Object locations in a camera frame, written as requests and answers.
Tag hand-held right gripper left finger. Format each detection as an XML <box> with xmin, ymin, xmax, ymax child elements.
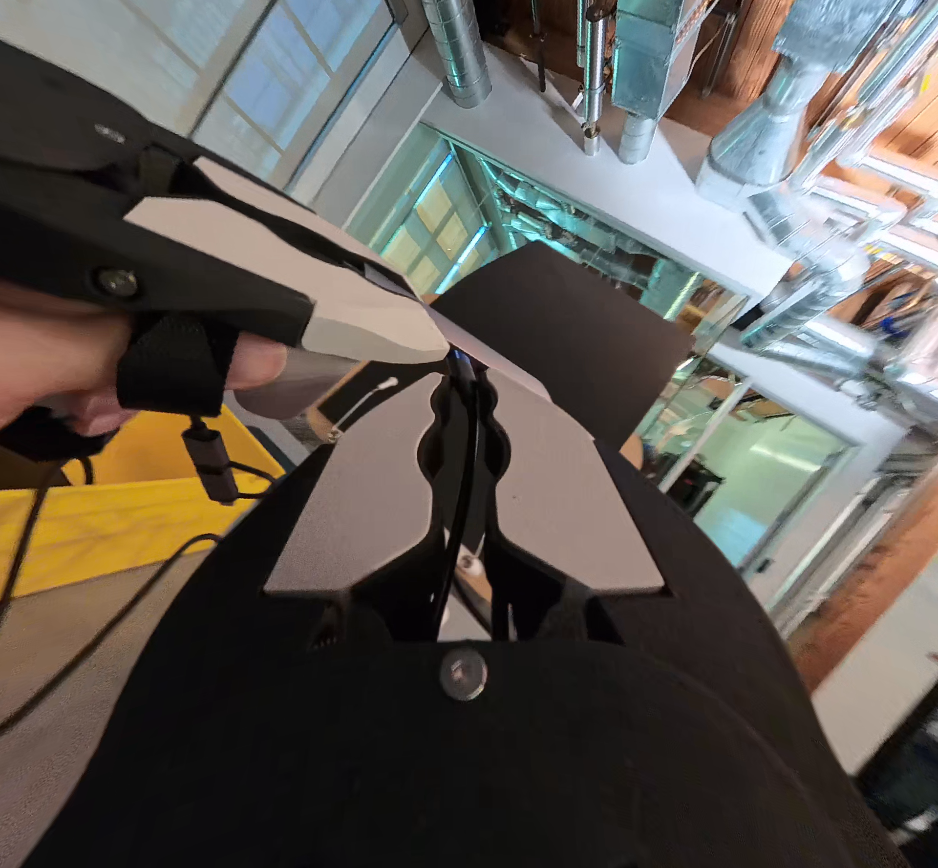
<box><xmin>264</xmin><ymin>373</ymin><xmax>448</xmax><ymax>598</ymax></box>

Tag silver ventilation ducts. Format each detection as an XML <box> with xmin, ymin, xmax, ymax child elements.
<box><xmin>396</xmin><ymin>0</ymin><xmax>938</xmax><ymax>429</ymax></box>

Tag yellow plastic bin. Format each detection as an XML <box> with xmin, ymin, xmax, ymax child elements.
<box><xmin>0</xmin><ymin>406</ymin><xmax>287</xmax><ymax>599</ymax></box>

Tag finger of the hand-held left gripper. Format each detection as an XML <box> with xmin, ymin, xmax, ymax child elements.
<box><xmin>192</xmin><ymin>156</ymin><xmax>429</xmax><ymax>305</ymax></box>
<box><xmin>125</xmin><ymin>196</ymin><xmax>449</xmax><ymax>371</ymax></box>

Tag large glass window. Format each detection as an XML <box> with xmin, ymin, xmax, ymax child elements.
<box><xmin>0</xmin><ymin>0</ymin><xmax>403</xmax><ymax>184</ymax></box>

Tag black board with wooden frame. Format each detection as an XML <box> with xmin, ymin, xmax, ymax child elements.
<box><xmin>306</xmin><ymin>241</ymin><xmax>696</xmax><ymax>469</ymax></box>

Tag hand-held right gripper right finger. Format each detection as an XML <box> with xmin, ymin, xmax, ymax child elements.
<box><xmin>480</xmin><ymin>368</ymin><xmax>666</xmax><ymax>598</ymax></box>

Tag thin hub cable grey plug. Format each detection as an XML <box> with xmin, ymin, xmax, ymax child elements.
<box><xmin>0</xmin><ymin>420</ymin><xmax>283</xmax><ymax>733</ymax></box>

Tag black cable blue plug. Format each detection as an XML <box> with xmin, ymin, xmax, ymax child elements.
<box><xmin>443</xmin><ymin>351</ymin><xmax>514</xmax><ymax>640</ymax></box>

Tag person's left hand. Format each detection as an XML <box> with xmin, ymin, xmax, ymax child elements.
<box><xmin>0</xmin><ymin>282</ymin><xmax>288</xmax><ymax>438</ymax></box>

